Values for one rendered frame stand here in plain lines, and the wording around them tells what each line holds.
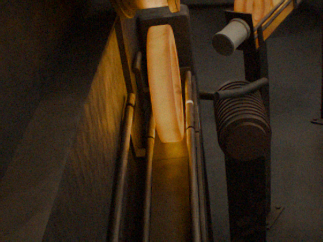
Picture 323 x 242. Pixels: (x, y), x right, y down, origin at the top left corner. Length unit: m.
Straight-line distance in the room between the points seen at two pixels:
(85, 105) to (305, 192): 1.27
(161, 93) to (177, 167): 0.12
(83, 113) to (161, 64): 0.23
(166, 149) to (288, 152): 1.14
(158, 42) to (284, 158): 1.21
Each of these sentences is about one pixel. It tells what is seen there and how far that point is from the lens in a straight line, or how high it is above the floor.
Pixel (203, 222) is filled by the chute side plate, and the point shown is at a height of 0.69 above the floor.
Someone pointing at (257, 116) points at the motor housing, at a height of 0.52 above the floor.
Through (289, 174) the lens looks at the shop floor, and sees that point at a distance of 1.75.
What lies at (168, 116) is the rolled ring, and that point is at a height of 0.75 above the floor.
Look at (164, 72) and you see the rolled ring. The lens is 0.67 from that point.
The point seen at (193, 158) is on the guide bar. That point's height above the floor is 0.71.
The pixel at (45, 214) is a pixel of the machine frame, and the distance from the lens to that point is 0.35.
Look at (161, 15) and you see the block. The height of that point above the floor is 0.80.
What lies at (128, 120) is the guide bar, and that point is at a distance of 0.65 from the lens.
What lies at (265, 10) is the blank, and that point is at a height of 0.69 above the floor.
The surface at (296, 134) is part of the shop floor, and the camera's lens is 1.96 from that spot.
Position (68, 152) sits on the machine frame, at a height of 0.87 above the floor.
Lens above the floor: 1.09
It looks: 29 degrees down
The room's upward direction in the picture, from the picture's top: 9 degrees counter-clockwise
